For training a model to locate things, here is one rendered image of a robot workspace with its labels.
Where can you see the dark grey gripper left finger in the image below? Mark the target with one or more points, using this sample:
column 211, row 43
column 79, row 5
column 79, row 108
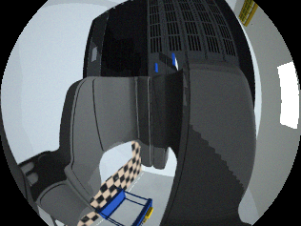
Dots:
column 99, row 114

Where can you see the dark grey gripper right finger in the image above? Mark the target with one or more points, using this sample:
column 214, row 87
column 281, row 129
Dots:
column 211, row 101

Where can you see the black server rack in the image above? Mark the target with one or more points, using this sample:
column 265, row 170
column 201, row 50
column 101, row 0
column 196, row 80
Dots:
column 121, row 38

